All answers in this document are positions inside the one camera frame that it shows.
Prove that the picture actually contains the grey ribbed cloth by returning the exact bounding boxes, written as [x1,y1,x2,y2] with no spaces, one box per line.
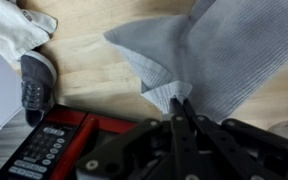
[103,0,288,123]

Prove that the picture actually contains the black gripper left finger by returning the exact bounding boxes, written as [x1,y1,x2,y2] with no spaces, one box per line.
[75,97,202,180]

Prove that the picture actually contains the red and black microwave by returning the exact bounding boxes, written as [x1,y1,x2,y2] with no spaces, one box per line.
[0,103,142,180]

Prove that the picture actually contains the dark grey sneaker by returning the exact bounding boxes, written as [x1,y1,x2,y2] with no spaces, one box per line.
[19,49,58,128]

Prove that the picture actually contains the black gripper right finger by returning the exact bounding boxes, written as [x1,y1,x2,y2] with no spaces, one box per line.
[183,98,288,180]

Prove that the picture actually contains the white fluffy towel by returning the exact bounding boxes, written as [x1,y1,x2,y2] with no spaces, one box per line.
[0,0,59,66]

